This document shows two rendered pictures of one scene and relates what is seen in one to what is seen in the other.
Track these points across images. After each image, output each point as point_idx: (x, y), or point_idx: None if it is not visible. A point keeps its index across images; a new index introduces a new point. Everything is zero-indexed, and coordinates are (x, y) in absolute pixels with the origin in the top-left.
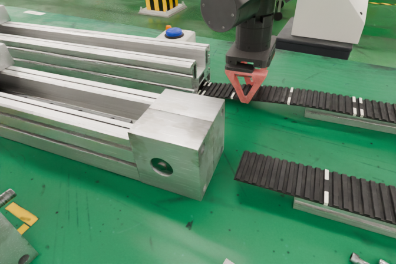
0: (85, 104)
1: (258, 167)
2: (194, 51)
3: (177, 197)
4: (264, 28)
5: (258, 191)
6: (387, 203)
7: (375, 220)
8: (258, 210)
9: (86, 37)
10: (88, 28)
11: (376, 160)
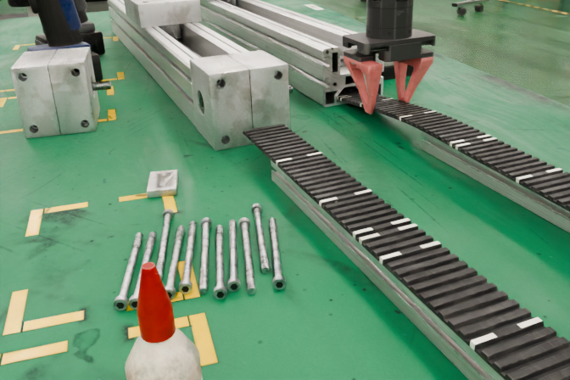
0: None
1: (271, 132)
2: None
3: (204, 143)
4: (382, 8)
5: (265, 164)
6: (322, 180)
7: (303, 192)
8: (245, 170)
9: (288, 19)
10: None
11: (422, 196)
